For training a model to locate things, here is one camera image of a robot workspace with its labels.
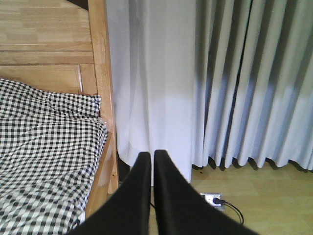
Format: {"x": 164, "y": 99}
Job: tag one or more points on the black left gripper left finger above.
{"x": 128, "y": 209}

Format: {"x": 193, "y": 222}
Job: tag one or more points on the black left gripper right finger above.
{"x": 180, "y": 209}

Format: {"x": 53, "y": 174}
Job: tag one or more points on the white floor socket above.
{"x": 209, "y": 198}

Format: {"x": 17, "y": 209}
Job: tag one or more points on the black white checkered bedding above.
{"x": 50, "y": 147}

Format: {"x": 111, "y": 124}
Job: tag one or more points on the grey pleated curtain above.
{"x": 254, "y": 82}

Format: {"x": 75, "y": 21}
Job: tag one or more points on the white curtain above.
{"x": 152, "y": 45}

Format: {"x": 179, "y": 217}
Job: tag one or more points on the wooden bed frame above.
{"x": 63, "y": 46}

